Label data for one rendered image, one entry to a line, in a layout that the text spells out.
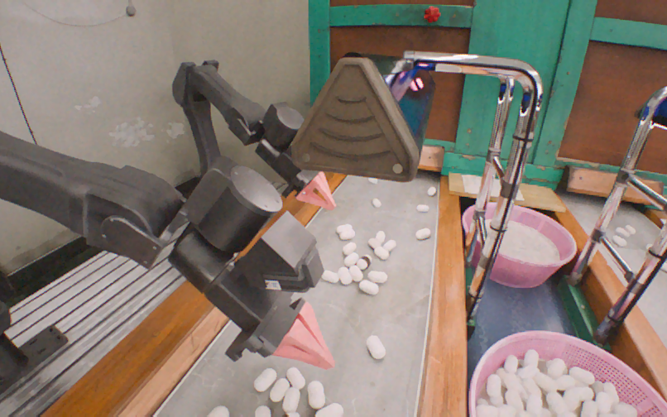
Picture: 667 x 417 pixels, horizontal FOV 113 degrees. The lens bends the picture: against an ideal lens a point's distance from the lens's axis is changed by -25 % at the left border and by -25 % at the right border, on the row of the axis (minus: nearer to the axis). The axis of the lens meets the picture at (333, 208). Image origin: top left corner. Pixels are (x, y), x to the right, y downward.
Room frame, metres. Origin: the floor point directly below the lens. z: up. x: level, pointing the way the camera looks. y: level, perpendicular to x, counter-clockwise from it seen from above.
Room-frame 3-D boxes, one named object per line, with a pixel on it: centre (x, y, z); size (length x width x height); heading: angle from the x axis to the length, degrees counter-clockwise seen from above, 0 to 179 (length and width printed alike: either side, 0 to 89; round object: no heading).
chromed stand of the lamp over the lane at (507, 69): (0.43, -0.19, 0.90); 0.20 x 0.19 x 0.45; 161
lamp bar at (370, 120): (0.46, -0.11, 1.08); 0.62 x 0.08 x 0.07; 161
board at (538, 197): (0.73, -0.51, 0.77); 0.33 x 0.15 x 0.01; 71
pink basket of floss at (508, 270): (0.53, -0.43, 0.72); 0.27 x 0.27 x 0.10
